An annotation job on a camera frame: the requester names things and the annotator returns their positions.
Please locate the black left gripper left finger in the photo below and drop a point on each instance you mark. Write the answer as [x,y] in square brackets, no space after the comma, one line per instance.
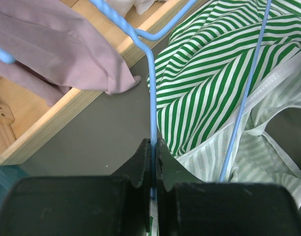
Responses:
[114,205]

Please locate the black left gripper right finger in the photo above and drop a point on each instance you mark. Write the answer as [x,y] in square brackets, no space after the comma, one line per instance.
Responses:
[188,206]

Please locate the green white striped tank top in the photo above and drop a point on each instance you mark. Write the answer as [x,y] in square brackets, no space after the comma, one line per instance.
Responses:
[201,78]

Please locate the light blue wire hanger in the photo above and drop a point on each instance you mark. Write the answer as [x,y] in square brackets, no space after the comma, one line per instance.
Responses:
[134,34]

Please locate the mauve tank top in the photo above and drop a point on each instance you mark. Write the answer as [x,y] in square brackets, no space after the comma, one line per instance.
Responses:
[57,49]

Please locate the white navy-trimmed tank top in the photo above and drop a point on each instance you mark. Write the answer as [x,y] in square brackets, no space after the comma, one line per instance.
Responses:
[122,7]

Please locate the teal plastic basket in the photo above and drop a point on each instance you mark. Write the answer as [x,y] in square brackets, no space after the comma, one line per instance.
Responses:
[8,175]

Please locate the wooden clothes rack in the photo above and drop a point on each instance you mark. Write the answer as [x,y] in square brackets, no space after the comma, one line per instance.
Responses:
[27,123]

